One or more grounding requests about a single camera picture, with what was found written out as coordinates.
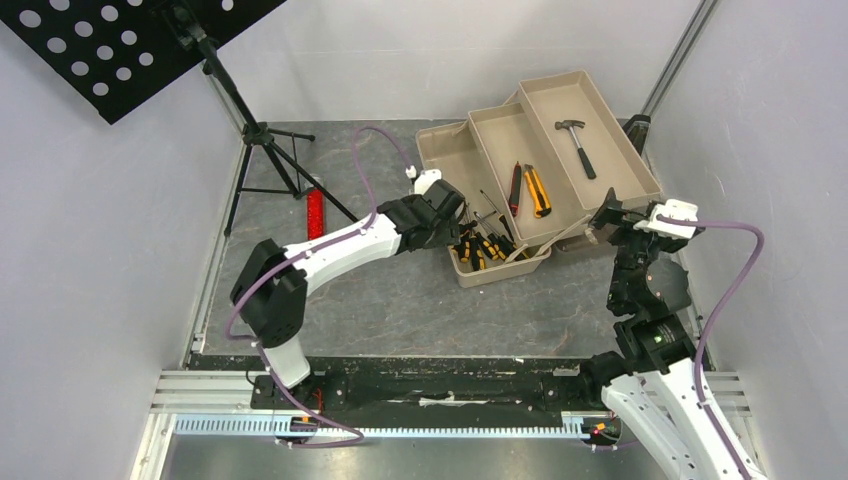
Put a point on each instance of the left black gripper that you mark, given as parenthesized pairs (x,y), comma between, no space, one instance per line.
(448,236)

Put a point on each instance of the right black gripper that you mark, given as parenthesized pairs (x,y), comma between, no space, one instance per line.
(622,219)

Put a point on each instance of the screwdriver yellow black extra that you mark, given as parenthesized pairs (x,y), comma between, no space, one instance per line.
(486,246)

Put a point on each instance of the red black utility knife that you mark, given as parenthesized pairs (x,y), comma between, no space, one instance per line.
(515,190)

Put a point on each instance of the beige plastic tool box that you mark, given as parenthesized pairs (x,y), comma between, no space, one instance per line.
(480,153)

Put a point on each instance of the black handled claw hammer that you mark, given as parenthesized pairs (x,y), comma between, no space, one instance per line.
(572,127)

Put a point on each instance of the screwdriver black handle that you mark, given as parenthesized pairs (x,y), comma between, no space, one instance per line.
(500,216)

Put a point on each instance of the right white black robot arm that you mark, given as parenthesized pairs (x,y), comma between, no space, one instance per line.
(655,383)

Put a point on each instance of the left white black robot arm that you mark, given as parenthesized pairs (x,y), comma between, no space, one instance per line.
(271,291)

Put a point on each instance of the red cylindrical object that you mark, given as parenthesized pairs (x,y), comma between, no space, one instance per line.
(315,214)

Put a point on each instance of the black metronome clear cover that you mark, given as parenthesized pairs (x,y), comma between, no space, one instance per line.
(637,129)

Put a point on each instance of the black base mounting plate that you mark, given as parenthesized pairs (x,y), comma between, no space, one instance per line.
(446,392)

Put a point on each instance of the black perforated music stand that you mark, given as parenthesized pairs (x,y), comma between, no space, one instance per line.
(119,54)

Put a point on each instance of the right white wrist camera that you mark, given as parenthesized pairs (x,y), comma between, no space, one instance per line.
(673,219)

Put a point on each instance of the aluminium frame rail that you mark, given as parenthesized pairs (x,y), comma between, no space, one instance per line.
(214,402)

